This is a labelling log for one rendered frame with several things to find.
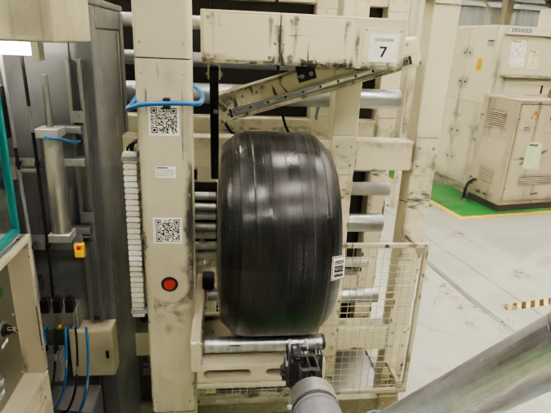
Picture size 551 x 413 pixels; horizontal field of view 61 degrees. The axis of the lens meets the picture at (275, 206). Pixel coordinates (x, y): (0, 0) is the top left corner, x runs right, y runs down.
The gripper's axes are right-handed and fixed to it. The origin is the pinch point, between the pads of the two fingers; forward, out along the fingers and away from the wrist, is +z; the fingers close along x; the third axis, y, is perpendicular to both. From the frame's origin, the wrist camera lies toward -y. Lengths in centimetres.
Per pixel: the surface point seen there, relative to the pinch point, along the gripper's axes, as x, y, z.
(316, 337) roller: -9.2, -6.6, 19.5
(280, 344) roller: 0.9, -8.0, 18.3
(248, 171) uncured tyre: 11.1, 41.5, 10.7
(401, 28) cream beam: -35, 80, 42
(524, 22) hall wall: -738, 278, 1084
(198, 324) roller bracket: 23.6, -3.5, 22.3
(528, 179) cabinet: -325, -16, 388
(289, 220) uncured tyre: 1.9, 31.2, 3.9
